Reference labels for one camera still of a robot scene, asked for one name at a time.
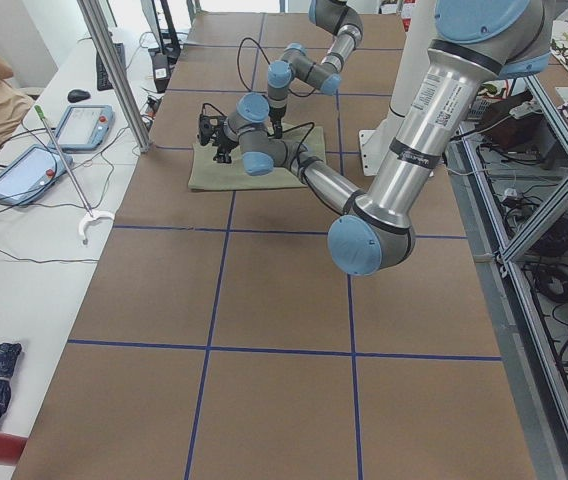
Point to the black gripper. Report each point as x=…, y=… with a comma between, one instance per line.
x=277, y=122
x=225, y=144

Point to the olive green long-sleeve shirt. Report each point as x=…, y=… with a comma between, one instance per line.
x=252, y=171

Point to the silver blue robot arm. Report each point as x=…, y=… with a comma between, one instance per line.
x=345, y=25
x=474, y=42

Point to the far blue teach pendant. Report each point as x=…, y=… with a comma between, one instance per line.
x=83, y=128

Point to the blue teach pendant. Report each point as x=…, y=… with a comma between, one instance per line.
x=32, y=173
x=83, y=128

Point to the white reacher grabber stick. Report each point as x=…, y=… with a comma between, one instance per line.
x=91, y=215

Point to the black computer mouse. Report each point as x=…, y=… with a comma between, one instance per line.
x=78, y=95

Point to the near blue teach pendant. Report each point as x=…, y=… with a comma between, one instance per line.
x=32, y=173

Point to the wrist black camera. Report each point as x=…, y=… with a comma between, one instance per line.
x=208, y=127

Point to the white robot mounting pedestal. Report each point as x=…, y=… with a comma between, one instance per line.
x=414, y=63

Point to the aluminium frame post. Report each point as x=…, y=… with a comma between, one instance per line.
x=97, y=25

